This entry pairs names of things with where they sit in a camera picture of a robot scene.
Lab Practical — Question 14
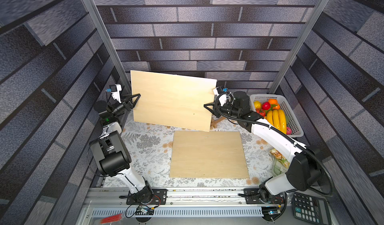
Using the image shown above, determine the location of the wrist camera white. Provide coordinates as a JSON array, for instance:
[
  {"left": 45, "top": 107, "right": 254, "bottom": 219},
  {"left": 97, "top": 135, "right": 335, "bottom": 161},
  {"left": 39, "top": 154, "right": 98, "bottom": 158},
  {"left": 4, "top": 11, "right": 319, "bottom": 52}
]
[
  {"left": 106, "top": 84, "right": 122, "bottom": 103},
  {"left": 213, "top": 86, "right": 230, "bottom": 106}
]

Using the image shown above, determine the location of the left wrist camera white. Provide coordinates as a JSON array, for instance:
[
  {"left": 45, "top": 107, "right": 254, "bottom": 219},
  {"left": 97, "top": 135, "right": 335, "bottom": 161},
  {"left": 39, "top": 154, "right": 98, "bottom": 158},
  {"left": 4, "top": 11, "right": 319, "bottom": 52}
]
[{"left": 106, "top": 84, "right": 122, "bottom": 103}]

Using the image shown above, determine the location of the black corrugated cable right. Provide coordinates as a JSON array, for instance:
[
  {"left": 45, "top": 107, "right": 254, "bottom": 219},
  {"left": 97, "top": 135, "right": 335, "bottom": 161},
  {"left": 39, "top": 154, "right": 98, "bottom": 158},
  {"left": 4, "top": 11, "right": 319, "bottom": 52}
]
[{"left": 214, "top": 92, "right": 335, "bottom": 198}]

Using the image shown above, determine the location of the orange toy fruit top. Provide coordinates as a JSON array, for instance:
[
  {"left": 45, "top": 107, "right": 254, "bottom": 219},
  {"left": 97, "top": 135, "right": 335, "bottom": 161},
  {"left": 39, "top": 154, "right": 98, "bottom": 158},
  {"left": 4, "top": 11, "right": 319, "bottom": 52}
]
[{"left": 268, "top": 99, "right": 280, "bottom": 110}]

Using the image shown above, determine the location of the floral tablecloth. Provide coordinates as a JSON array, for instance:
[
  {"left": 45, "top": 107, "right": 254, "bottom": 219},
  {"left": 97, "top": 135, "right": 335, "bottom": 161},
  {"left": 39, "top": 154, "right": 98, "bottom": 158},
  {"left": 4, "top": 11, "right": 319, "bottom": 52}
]
[{"left": 122, "top": 114, "right": 276, "bottom": 188}]

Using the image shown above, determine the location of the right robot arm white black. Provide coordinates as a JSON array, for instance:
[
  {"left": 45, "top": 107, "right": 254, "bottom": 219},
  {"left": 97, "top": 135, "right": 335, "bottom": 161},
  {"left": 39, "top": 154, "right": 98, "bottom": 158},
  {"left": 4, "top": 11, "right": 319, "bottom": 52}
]
[{"left": 204, "top": 87, "right": 327, "bottom": 203}]

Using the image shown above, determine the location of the white plastic basket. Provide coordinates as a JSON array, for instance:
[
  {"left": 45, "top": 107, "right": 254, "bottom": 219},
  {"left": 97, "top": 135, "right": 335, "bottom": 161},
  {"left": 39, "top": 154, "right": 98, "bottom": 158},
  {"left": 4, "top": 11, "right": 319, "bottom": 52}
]
[{"left": 250, "top": 94, "right": 304, "bottom": 138}]

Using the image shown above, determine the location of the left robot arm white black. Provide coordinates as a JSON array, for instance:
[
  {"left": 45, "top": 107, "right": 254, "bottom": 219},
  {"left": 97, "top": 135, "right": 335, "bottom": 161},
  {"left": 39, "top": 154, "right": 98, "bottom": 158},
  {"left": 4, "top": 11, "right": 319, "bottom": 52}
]
[{"left": 90, "top": 94, "right": 154, "bottom": 204}]

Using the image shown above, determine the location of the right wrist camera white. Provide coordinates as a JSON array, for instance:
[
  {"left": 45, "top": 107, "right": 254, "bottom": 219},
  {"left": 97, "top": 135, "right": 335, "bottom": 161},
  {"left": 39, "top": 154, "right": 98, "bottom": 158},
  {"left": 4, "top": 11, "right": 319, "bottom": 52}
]
[{"left": 213, "top": 86, "right": 230, "bottom": 106}]

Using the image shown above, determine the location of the plywood board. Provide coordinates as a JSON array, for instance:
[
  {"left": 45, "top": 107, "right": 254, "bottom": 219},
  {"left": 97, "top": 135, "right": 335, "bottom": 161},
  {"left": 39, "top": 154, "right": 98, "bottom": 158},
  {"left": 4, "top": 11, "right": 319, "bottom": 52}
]
[
  {"left": 131, "top": 70, "right": 217, "bottom": 132},
  {"left": 170, "top": 131, "right": 250, "bottom": 179}
]

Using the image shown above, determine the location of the aluminium rail base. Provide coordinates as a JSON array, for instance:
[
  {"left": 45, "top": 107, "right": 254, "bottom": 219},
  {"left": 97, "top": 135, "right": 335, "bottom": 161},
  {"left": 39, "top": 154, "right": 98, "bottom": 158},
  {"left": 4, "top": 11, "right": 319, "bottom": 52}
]
[{"left": 76, "top": 186, "right": 340, "bottom": 225}]

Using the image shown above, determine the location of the green plastic container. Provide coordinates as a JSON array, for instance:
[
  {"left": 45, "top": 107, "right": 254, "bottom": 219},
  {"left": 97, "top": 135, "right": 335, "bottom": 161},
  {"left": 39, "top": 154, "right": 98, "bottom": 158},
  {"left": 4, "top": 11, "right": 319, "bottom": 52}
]
[{"left": 272, "top": 160, "right": 288, "bottom": 177}]

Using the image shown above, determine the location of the yellow toy lemon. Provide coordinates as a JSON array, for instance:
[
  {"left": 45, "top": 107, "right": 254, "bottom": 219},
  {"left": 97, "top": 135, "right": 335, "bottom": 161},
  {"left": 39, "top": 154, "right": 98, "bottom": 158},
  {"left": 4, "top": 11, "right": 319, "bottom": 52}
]
[{"left": 254, "top": 101, "right": 262, "bottom": 110}]

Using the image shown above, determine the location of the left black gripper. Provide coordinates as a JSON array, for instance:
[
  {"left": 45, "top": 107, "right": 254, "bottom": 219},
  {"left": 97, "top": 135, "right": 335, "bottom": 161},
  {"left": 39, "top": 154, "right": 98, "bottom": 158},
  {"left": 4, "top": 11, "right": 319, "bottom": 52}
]
[{"left": 111, "top": 94, "right": 142, "bottom": 119}]

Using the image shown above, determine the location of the black calculator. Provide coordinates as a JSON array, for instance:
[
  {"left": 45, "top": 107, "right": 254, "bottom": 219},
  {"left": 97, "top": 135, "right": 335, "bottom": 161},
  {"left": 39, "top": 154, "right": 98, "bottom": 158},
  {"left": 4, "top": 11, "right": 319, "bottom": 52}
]
[{"left": 292, "top": 193, "right": 332, "bottom": 225}]

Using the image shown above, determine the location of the yellow snack bag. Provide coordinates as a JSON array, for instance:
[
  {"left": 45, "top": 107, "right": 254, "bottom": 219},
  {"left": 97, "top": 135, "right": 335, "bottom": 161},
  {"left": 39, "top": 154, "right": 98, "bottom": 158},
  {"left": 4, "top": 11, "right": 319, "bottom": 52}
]
[{"left": 270, "top": 149, "right": 290, "bottom": 169}]

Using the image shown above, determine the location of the yellow toy banana bunch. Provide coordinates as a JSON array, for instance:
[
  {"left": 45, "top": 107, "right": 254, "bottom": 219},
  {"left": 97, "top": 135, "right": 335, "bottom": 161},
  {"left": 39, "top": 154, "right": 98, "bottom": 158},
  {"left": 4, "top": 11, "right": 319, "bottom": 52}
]
[{"left": 267, "top": 110, "right": 288, "bottom": 134}]

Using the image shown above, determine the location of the red toy apple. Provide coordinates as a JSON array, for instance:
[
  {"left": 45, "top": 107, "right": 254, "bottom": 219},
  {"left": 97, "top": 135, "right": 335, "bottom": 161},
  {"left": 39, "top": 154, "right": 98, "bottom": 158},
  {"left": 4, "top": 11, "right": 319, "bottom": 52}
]
[{"left": 262, "top": 102, "right": 271, "bottom": 111}]

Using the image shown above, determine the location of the red object bottom left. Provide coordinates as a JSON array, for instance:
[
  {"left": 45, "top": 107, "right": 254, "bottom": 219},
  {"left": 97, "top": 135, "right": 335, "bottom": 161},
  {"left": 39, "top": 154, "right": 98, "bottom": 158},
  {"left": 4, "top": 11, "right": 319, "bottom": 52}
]
[{"left": 100, "top": 214, "right": 123, "bottom": 225}]

